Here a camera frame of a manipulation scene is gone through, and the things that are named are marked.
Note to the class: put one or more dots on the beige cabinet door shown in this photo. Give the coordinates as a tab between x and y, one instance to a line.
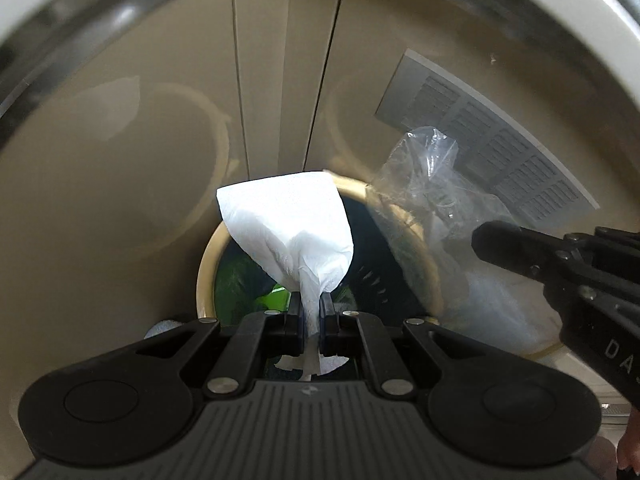
100	185
380	50

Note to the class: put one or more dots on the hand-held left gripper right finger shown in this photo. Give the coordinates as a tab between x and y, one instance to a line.
326	321

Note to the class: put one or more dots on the green snack packet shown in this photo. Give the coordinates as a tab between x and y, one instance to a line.
275	300

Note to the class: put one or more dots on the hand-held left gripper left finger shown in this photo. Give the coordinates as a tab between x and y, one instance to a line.
299	321

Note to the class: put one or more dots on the white paper towel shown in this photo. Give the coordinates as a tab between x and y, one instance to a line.
285	220

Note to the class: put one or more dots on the clear plastic bag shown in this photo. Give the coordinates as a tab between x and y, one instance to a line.
425	185

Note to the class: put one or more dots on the grey vent grille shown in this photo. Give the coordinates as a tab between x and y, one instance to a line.
500	135

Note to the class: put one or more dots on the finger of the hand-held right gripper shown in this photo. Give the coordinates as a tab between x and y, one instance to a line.
510	245
610	242

